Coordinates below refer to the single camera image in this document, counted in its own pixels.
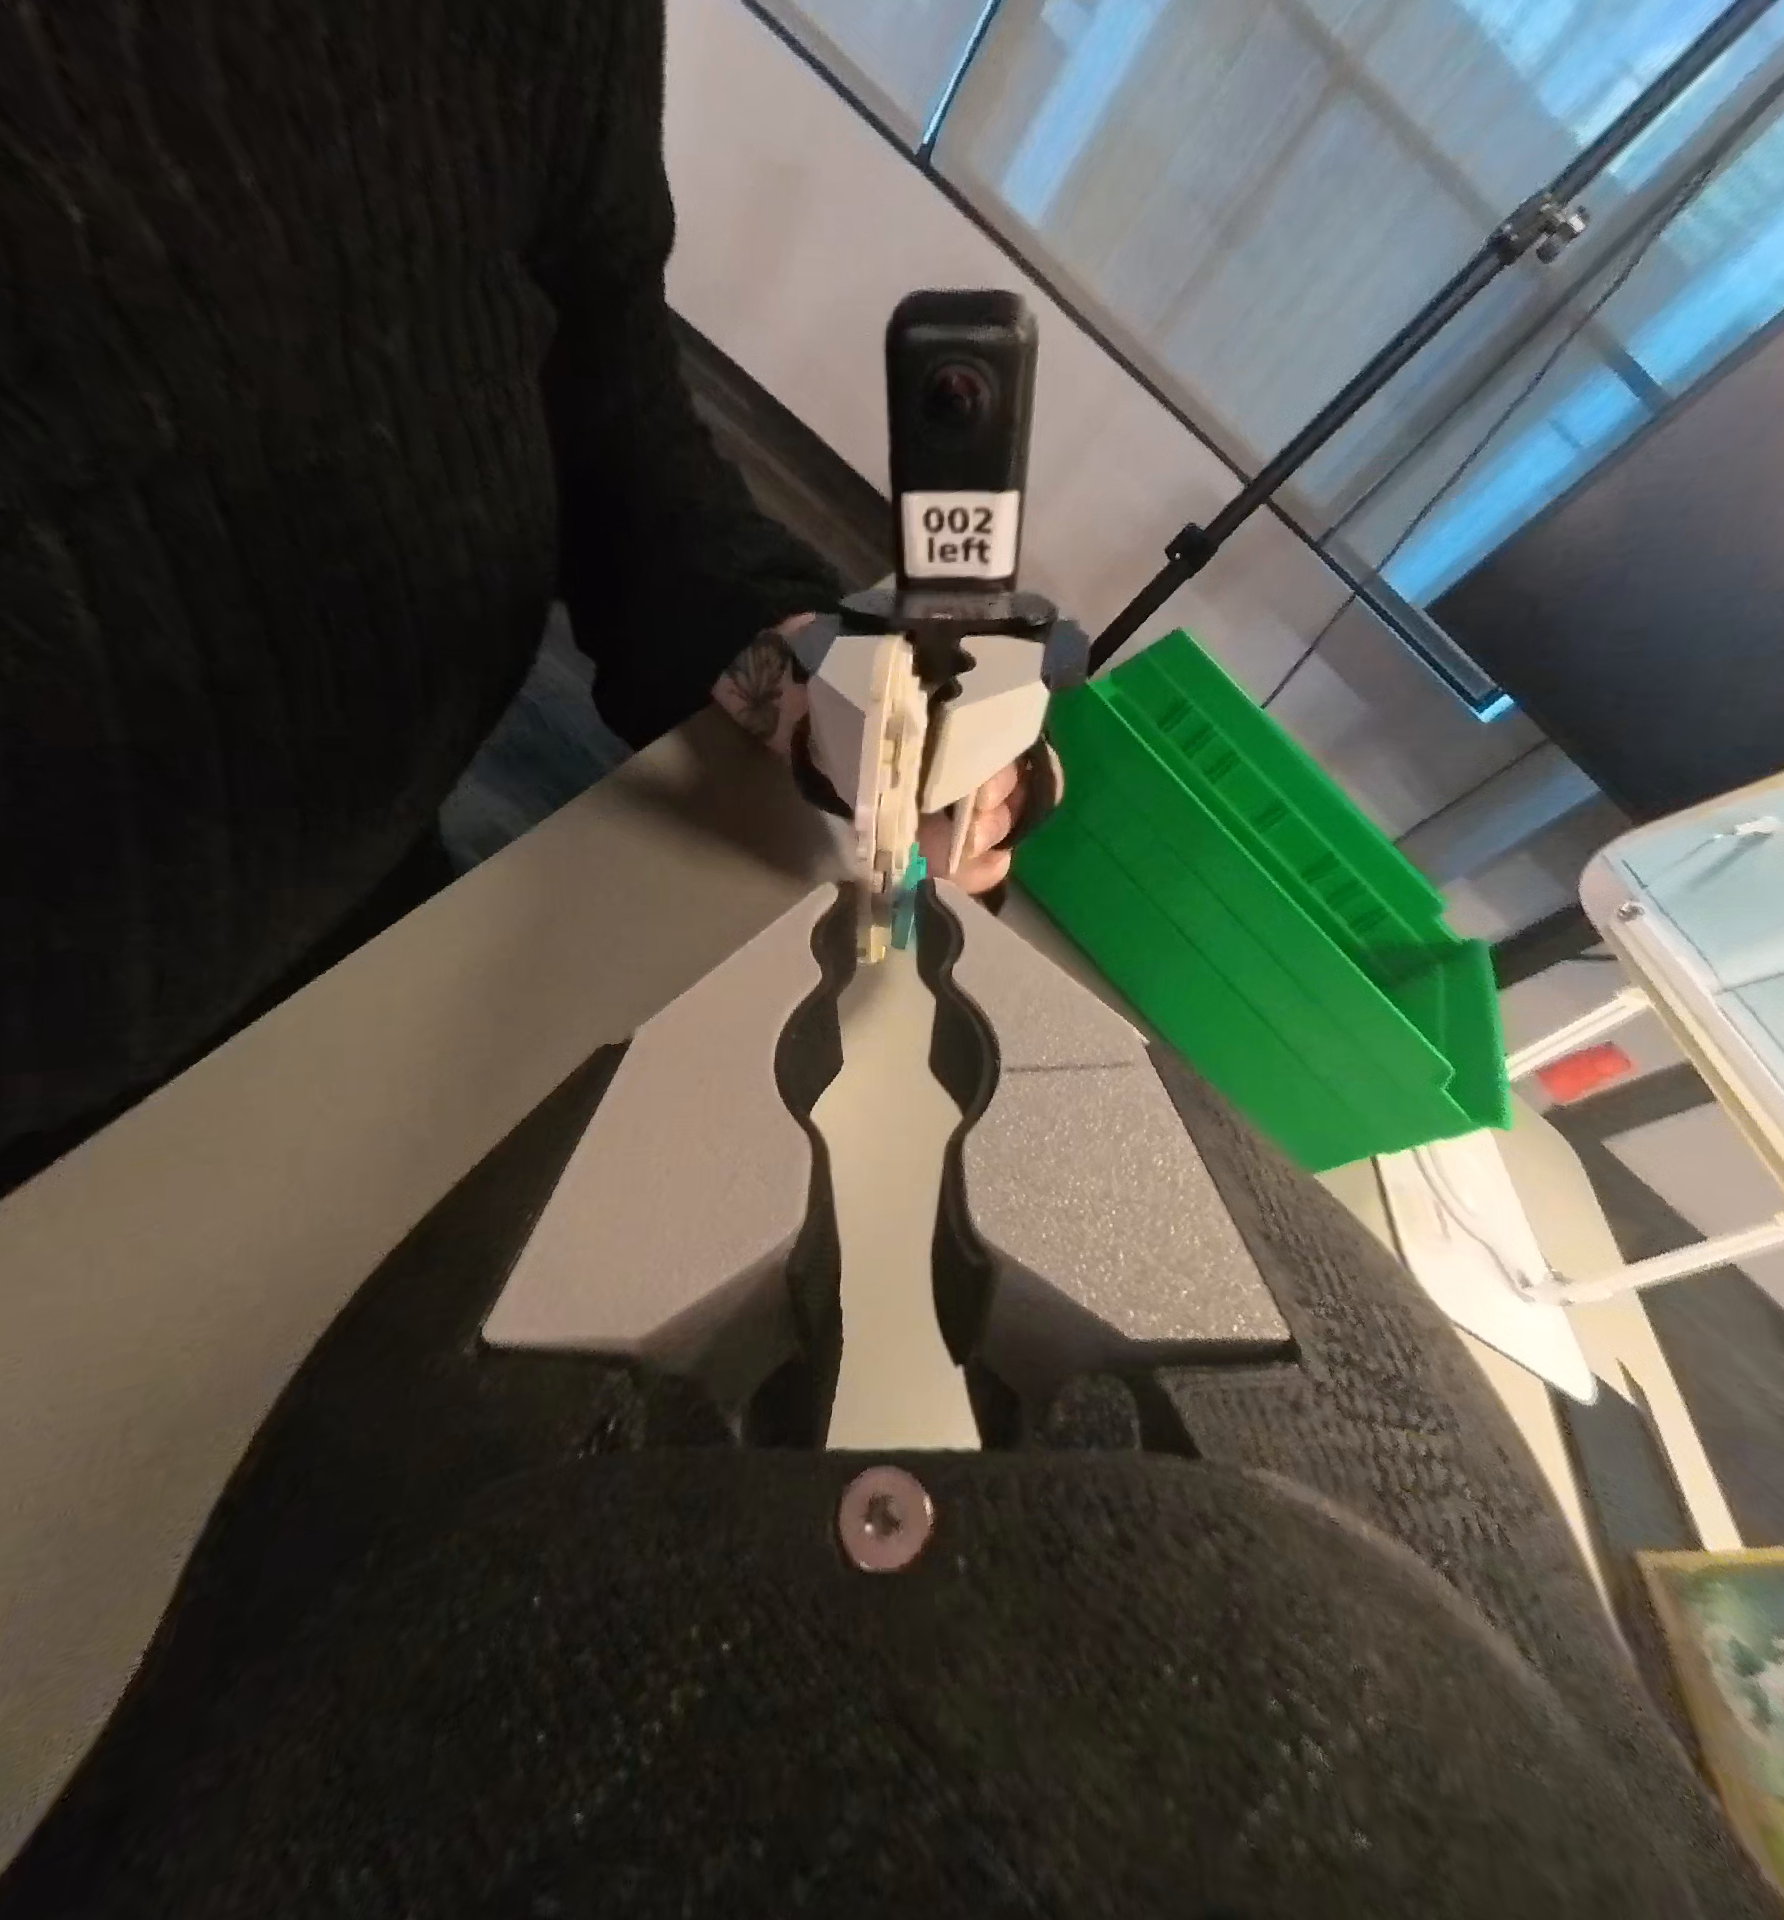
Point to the glass window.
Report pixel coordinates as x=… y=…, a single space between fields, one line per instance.
x=1206 y=151

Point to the red floor box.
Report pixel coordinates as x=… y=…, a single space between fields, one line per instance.
x=1590 y=1075

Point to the person's left forearm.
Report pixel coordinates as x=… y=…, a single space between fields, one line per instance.
x=683 y=600

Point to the light blue instruction booklet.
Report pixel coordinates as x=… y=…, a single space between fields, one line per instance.
x=1762 y=931

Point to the person's left hand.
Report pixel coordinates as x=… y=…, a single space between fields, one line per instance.
x=764 y=698

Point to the green plastic bin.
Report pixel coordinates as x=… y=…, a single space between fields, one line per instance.
x=1252 y=931

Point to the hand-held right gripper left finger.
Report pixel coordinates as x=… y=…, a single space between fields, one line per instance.
x=653 y=1184

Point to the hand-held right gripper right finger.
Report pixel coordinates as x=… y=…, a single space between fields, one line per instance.
x=1116 y=1200

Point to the yellow lego box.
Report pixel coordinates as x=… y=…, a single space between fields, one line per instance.
x=1762 y=1724

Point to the round white lego plate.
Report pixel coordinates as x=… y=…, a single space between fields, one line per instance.
x=885 y=781

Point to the small teal lego piece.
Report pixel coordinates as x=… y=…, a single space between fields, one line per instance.
x=915 y=900

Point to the large black screen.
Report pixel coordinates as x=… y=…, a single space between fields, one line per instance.
x=1703 y=600

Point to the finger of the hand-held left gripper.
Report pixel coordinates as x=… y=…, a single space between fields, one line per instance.
x=990 y=735
x=855 y=721

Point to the black light stand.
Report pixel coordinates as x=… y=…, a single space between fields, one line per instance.
x=1545 y=225

